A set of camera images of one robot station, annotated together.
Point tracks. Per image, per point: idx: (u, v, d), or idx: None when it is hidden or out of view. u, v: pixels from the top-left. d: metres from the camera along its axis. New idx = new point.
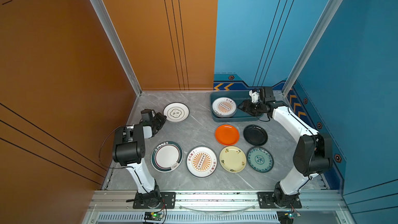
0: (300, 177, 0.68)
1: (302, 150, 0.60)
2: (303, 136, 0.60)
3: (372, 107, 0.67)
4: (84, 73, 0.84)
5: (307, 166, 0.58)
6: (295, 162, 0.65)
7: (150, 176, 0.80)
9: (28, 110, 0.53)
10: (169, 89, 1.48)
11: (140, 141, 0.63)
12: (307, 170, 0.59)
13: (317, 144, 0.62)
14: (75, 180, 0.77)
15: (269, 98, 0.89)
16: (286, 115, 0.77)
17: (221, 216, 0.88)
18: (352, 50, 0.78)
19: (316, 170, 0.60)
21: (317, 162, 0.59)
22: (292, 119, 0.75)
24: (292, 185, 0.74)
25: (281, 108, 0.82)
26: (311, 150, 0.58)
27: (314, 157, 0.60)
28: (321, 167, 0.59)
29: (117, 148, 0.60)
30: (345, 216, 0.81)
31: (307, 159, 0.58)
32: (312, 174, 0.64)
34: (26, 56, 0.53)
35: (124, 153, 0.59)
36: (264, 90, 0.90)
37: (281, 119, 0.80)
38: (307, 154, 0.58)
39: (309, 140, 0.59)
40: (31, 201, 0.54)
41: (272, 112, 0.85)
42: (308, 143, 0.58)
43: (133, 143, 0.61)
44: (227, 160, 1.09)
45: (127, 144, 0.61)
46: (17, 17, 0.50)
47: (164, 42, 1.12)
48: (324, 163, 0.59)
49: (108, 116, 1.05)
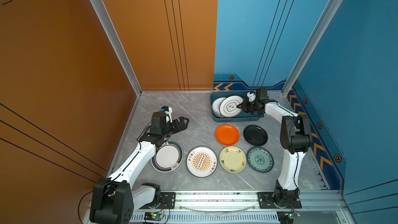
0: (290, 159, 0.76)
1: (285, 128, 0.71)
2: (286, 116, 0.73)
3: (372, 106, 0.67)
4: (84, 73, 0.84)
5: (289, 143, 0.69)
6: (281, 140, 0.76)
7: (148, 188, 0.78)
9: (29, 110, 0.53)
10: (169, 90, 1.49)
11: (121, 214, 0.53)
12: (289, 146, 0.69)
13: (299, 126, 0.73)
14: (75, 180, 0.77)
15: (263, 97, 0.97)
16: (274, 106, 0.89)
17: (221, 216, 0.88)
18: (351, 50, 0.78)
19: (299, 146, 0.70)
21: (299, 140, 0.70)
22: (279, 108, 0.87)
24: (286, 174, 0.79)
25: (271, 102, 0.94)
26: (291, 127, 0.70)
27: (296, 136, 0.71)
28: (302, 143, 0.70)
29: (97, 214, 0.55)
30: (345, 216, 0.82)
31: (288, 136, 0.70)
32: (299, 153, 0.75)
34: (25, 55, 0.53)
35: (103, 222, 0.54)
36: (259, 90, 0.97)
37: (271, 110, 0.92)
38: (288, 131, 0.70)
39: (289, 119, 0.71)
40: (30, 204, 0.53)
41: (265, 107, 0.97)
42: (288, 121, 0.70)
43: (113, 214, 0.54)
44: (227, 160, 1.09)
45: (107, 213, 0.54)
46: (17, 18, 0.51)
47: (164, 42, 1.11)
48: (304, 140, 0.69)
49: (108, 116, 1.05)
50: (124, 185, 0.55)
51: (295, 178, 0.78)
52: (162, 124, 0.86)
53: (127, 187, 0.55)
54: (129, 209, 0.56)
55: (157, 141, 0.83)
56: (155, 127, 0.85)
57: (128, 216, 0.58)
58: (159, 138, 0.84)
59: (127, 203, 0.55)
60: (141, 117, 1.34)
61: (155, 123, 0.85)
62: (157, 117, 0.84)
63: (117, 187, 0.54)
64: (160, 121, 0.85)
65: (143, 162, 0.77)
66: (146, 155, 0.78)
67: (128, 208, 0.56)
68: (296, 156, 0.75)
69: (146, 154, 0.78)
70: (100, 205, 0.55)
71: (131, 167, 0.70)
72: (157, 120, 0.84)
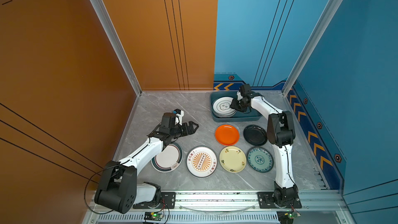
0: (281, 154, 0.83)
1: (272, 125, 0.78)
2: (271, 115, 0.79)
3: (372, 106, 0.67)
4: (84, 72, 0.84)
5: (275, 138, 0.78)
6: (268, 135, 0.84)
7: (150, 186, 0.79)
9: (28, 109, 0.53)
10: (169, 90, 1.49)
11: (123, 198, 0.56)
12: (276, 140, 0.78)
13: (284, 121, 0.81)
14: (75, 180, 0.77)
15: (247, 92, 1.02)
16: (260, 101, 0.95)
17: (221, 216, 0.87)
18: (352, 50, 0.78)
19: (284, 140, 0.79)
21: (284, 134, 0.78)
22: (264, 103, 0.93)
24: (280, 171, 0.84)
25: (256, 97, 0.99)
26: (276, 123, 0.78)
27: (281, 131, 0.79)
28: (287, 137, 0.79)
29: (101, 196, 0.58)
30: (345, 216, 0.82)
31: (275, 131, 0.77)
32: (286, 146, 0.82)
34: (25, 55, 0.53)
35: (106, 204, 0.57)
36: (243, 86, 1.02)
37: (257, 105, 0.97)
38: (274, 128, 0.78)
39: (275, 116, 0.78)
40: (30, 204, 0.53)
41: (250, 102, 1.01)
42: (274, 118, 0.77)
43: (116, 198, 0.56)
44: (227, 160, 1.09)
45: (111, 196, 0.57)
46: (17, 18, 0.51)
47: (164, 42, 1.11)
48: (288, 134, 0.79)
49: (108, 115, 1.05)
50: (132, 169, 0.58)
51: (289, 173, 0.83)
52: (171, 123, 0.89)
53: (133, 173, 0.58)
54: (132, 196, 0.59)
55: (165, 139, 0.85)
56: (164, 126, 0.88)
57: (130, 203, 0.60)
58: (166, 137, 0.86)
59: (131, 190, 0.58)
60: (141, 117, 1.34)
61: (165, 122, 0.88)
62: (167, 116, 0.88)
63: (125, 171, 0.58)
64: (169, 120, 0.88)
65: (150, 156, 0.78)
66: (154, 150, 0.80)
67: (130, 194, 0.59)
68: (285, 149, 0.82)
69: (154, 148, 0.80)
70: (106, 186, 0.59)
71: (139, 156, 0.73)
72: (167, 120, 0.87)
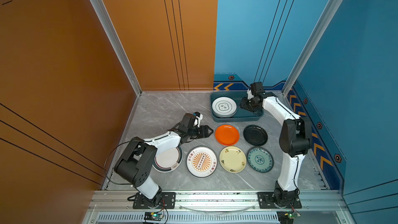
0: (290, 162, 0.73)
1: (286, 131, 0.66)
2: (286, 121, 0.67)
3: (373, 106, 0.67)
4: (84, 72, 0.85)
5: (289, 147, 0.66)
6: (280, 143, 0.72)
7: (154, 184, 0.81)
9: (28, 110, 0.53)
10: (169, 90, 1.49)
11: (139, 172, 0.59)
12: (289, 150, 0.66)
13: (299, 127, 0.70)
14: (75, 180, 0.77)
15: (258, 90, 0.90)
16: (274, 103, 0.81)
17: (221, 216, 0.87)
18: (352, 50, 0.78)
19: (299, 150, 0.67)
21: (299, 143, 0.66)
22: (278, 106, 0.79)
24: (285, 176, 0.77)
25: (269, 98, 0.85)
26: (293, 131, 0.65)
27: (296, 139, 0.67)
28: (302, 146, 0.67)
29: (121, 165, 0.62)
30: (345, 216, 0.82)
31: (289, 140, 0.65)
32: (298, 155, 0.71)
34: (24, 55, 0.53)
35: (123, 173, 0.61)
36: (254, 84, 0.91)
37: (269, 107, 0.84)
38: (289, 136, 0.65)
39: (291, 123, 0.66)
40: (30, 203, 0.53)
41: (261, 102, 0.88)
42: (290, 125, 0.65)
43: (132, 171, 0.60)
44: (227, 160, 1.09)
45: (128, 167, 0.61)
46: (18, 19, 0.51)
47: (164, 42, 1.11)
48: (304, 143, 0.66)
49: (108, 116, 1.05)
50: (153, 147, 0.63)
51: (295, 179, 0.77)
52: (190, 124, 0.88)
53: (153, 152, 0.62)
54: (145, 173, 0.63)
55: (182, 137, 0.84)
56: (183, 125, 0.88)
57: (142, 180, 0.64)
58: (183, 136, 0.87)
59: (146, 167, 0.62)
60: (141, 117, 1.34)
61: (184, 121, 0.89)
62: (188, 116, 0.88)
63: (147, 148, 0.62)
64: (189, 121, 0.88)
65: (167, 146, 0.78)
66: (172, 141, 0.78)
67: (145, 171, 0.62)
68: (296, 158, 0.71)
69: (172, 139, 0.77)
70: (127, 157, 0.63)
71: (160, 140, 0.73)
72: (187, 120, 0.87)
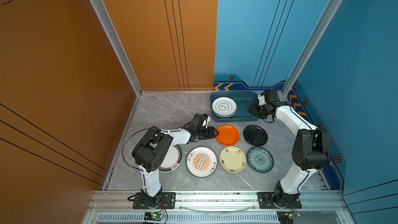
0: (299, 173, 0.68)
1: (300, 143, 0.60)
2: (301, 130, 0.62)
3: (373, 106, 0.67)
4: (84, 72, 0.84)
5: (304, 160, 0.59)
6: (293, 154, 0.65)
7: (157, 182, 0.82)
9: (28, 110, 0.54)
10: (169, 90, 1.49)
11: (156, 157, 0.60)
12: (304, 163, 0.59)
13: (316, 140, 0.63)
14: (75, 180, 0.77)
15: (273, 99, 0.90)
16: (287, 113, 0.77)
17: (221, 216, 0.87)
18: (352, 50, 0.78)
19: (314, 164, 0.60)
21: (316, 157, 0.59)
22: (292, 115, 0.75)
24: (291, 183, 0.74)
25: (284, 107, 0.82)
26: (308, 143, 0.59)
27: (312, 152, 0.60)
28: (318, 161, 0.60)
29: (139, 149, 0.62)
30: (345, 217, 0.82)
31: (304, 153, 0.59)
32: (310, 169, 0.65)
34: (24, 55, 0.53)
35: (139, 156, 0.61)
36: (269, 92, 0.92)
37: (283, 116, 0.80)
38: (304, 148, 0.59)
39: (307, 132, 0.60)
40: (30, 204, 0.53)
41: (275, 111, 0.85)
42: (306, 135, 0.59)
43: (148, 156, 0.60)
44: (227, 160, 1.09)
45: (145, 152, 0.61)
46: (18, 19, 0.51)
47: (164, 42, 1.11)
48: (322, 157, 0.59)
49: (108, 115, 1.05)
50: (169, 136, 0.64)
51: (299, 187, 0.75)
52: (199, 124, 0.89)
53: (170, 140, 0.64)
54: (160, 160, 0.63)
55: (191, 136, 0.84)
56: (193, 124, 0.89)
57: (156, 167, 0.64)
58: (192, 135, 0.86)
59: (162, 154, 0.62)
60: (141, 117, 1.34)
61: (194, 121, 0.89)
62: (197, 117, 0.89)
63: (166, 136, 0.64)
64: (199, 121, 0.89)
65: (178, 141, 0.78)
66: (182, 137, 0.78)
67: (160, 158, 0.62)
68: (307, 171, 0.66)
69: (185, 135, 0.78)
70: (145, 142, 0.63)
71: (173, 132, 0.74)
72: (197, 120, 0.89)
